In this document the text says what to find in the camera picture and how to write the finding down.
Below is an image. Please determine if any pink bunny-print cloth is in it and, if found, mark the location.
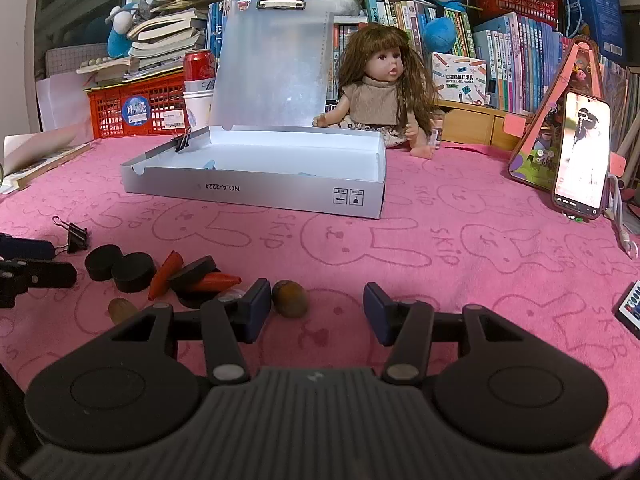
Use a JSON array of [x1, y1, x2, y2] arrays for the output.
[[1, 138, 639, 466]]

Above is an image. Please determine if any brown kiwi-like nut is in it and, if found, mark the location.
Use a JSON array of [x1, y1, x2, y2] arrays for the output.
[[271, 280, 309, 318]]

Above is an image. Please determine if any red plastic crate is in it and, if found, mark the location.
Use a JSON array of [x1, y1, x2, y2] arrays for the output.
[[86, 70, 189, 139]]

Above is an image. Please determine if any stack of books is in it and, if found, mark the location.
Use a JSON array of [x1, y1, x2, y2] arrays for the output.
[[77, 0, 228, 86]]

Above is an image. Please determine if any blue white plush at left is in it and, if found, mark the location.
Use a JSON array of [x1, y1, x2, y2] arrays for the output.
[[105, 3, 138, 58]]

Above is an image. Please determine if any wooden drawer unit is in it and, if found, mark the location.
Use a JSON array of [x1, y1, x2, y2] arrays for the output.
[[436, 100, 526, 151]]

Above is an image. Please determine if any small brown nut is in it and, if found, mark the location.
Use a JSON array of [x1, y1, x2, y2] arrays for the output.
[[107, 298, 139, 326]]

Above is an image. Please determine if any white pencil-print box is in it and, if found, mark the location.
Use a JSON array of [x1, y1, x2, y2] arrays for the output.
[[432, 52, 487, 106]]

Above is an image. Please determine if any translucent plastic clipboard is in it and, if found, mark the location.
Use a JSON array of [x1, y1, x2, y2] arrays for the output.
[[212, 0, 333, 128]]

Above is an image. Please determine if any black round puck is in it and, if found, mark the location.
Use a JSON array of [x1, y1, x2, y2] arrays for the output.
[[85, 244, 122, 282], [112, 252, 156, 294]]

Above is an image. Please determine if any row of colourful books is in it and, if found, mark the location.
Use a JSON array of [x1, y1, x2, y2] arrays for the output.
[[206, 0, 640, 151]]

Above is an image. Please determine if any white paper cup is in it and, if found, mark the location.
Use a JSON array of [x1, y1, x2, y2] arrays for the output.
[[183, 78, 215, 131]]

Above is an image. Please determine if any red beer can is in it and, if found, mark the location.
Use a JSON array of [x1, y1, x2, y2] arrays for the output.
[[183, 49, 215, 82]]

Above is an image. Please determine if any blue box on shelf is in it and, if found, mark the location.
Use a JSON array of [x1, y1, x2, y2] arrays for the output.
[[563, 0, 627, 64]]

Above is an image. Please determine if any brown-haired baby doll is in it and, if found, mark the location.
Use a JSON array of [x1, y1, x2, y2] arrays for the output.
[[312, 23, 435, 159]]

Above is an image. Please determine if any white charging cable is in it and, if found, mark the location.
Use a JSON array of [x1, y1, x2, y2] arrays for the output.
[[602, 171, 640, 261]]

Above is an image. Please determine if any black binder clip on box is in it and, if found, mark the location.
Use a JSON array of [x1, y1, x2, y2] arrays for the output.
[[174, 128, 192, 153]]

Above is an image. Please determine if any smartphone with lit screen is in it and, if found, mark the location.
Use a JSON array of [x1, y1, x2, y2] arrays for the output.
[[551, 91, 611, 220]]

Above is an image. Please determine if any open book at left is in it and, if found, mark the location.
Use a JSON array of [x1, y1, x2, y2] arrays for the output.
[[1, 122, 93, 193]]

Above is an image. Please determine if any card at right edge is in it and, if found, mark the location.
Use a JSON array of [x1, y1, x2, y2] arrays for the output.
[[614, 281, 640, 340]]

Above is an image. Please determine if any black binder clip on cloth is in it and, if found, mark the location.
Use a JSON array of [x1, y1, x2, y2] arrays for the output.
[[52, 216, 89, 254]]

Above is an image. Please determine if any orange carrot-shaped piece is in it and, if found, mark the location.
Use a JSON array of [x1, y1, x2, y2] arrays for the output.
[[189, 272, 242, 292], [148, 250, 183, 301]]

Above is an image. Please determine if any shallow grey cardboard box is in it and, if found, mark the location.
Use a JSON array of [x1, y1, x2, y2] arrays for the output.
[[120, 126, 386, 219]]

